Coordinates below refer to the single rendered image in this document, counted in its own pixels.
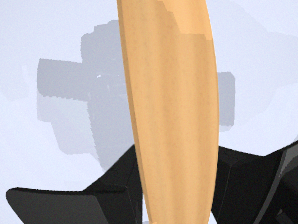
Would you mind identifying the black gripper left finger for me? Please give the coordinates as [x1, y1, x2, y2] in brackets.
[5, 144, 144, 224]

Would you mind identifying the wooden side rail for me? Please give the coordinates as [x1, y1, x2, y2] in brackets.
[116, 0, 220, 224]

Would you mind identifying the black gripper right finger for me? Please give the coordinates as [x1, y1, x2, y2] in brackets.
[210, 141, 298, 224]

